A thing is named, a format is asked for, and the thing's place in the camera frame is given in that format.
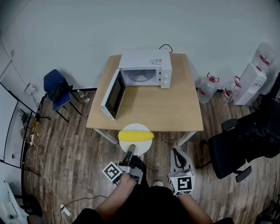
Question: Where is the white power strip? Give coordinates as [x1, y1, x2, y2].
[59, 203, 72, 216]

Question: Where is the black jacket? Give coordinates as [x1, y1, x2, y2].
[237, 98, 280, 163]

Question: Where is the white water dispenser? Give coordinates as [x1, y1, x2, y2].
[233, 63, 268, 106]

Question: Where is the white floor cable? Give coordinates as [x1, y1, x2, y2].
[21, 131, 64, 207]

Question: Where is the blue chair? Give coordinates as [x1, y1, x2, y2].
[43, 69, 82, 123]

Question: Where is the large clear water jug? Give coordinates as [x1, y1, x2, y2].
[223, 76, 242, 103]
[196, 72, 220, 105]

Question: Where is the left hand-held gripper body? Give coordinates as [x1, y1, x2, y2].
[101, 160, 144, 186]

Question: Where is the person's right forearm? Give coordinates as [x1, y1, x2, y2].
[177, 193, 214, 224]

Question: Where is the white microwave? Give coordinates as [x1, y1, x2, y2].
[100, 49, 172, 121]

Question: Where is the black office chair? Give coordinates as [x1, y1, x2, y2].
[196, 119, 252, 183]

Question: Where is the black bag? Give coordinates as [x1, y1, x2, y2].
[47, 80, 74, 102]

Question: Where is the person's left forearm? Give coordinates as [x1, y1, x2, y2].
[95, 175, 140, 221]

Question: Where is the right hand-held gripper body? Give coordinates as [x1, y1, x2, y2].
[167, 168, 196, 196]

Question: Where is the yellow sponge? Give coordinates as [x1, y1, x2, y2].
[118, 129, 155, 143]

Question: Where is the water jug with red label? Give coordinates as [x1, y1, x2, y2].
[251, 42, 276, 69]

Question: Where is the person's black clothing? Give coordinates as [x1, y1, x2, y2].
[72, 154, 234, 224]

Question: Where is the black framed whiteboard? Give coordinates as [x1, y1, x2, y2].
[0, 82, 41, 169]

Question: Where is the white round plate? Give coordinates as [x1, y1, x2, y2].
[119, 123, 153, 156]

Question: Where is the light wooden table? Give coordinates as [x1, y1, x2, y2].
[86, 53, 204, 146]

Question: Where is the small clear water bottle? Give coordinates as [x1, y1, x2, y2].
[77, 89, 91, 103]

